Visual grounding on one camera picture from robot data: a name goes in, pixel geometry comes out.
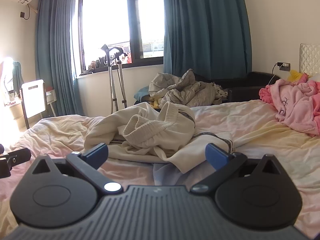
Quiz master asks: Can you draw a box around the teal curtain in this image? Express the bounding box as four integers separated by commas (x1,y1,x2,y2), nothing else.
35,0,84,118
161,0,252,80

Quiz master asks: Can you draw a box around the dark leather sofa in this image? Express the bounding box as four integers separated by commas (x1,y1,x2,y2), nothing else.
195,72,280,103

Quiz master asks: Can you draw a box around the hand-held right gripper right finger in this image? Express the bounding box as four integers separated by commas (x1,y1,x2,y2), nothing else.
191,143,292,194

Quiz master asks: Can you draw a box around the pink fleece robe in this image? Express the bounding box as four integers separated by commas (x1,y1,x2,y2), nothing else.
259,74,320,137

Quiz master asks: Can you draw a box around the white patterned cloth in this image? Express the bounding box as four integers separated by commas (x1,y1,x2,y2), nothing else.
212,84,228,105

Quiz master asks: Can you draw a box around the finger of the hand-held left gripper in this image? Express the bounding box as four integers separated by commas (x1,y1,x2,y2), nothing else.
0,148,32,179

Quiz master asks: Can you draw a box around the teal pillow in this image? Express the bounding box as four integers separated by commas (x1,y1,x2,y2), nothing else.
133,86,152,103

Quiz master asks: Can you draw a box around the teal hanging garment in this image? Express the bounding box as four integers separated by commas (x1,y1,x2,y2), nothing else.
12,61,24,93

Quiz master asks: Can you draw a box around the white zip sweatshirt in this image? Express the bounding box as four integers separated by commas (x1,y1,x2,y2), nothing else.
84,102,237,174

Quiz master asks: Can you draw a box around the dark framed window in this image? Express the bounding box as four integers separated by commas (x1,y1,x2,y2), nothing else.
75,0,165,74

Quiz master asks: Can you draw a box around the white quilted headboard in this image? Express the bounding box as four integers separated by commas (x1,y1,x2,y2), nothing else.
299,43,320,77

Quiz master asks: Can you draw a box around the white chair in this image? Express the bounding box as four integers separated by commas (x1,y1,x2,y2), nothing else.
21,79,47,130

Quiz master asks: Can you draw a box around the grey quilted blanket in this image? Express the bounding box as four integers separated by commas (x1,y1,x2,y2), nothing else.
149,69,217,108

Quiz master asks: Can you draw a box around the garment steamer stand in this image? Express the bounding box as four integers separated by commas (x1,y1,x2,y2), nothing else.
100,44,128,115

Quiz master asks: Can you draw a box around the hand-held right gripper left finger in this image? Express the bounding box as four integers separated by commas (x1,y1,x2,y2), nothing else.
32,143,123,194

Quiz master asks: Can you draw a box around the yellow plush cloth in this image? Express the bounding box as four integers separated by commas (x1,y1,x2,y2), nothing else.
286,69,309,82

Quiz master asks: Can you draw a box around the small white side table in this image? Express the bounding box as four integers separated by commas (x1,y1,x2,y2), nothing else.
45,89,59,117

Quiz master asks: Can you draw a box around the pastel bed sheet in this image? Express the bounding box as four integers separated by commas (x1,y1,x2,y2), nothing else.
0,99,320,230

